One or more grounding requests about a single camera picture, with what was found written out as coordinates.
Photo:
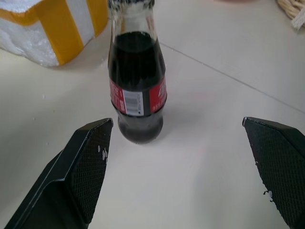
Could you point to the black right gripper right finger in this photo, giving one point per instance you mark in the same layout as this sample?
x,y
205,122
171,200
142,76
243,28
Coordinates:
x,y
278,164

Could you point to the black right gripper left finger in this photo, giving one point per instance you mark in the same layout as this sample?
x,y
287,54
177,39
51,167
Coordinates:
x,y
71,174

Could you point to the glass cola bottle red label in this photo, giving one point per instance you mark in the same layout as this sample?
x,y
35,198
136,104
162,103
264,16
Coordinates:
x,y
137,78

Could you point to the white foam box yellow tape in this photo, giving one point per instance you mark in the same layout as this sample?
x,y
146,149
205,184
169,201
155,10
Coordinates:
x,y
45,31

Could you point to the pink round object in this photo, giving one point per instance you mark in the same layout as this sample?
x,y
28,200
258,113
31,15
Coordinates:
x,y
232,1

